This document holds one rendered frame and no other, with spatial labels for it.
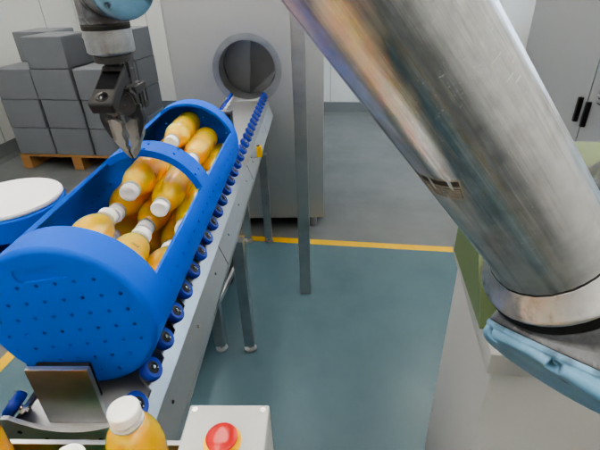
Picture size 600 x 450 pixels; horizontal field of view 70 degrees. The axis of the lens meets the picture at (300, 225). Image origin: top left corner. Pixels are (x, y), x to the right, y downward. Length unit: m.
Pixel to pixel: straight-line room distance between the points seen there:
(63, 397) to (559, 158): 0.75
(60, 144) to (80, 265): 4.06
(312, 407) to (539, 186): 1.69
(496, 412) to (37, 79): 4.37
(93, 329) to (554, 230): 0.66
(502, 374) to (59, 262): 0.66
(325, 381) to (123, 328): 1.39
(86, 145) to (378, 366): 3.44
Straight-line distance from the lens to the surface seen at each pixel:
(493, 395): 0.76
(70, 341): 0.83
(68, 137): 4.66
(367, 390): 2.02
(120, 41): 0.95
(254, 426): 0.57
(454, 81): 0.30
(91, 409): 0.83
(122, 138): 1.01
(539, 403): 0.79
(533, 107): 0.34
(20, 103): 4.82
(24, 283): 0.78
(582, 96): 2.59
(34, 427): 0.88
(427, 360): 2.18
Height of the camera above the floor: 1.56
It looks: 30 degrees down
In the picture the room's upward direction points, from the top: 2 degrees counter-clockwise
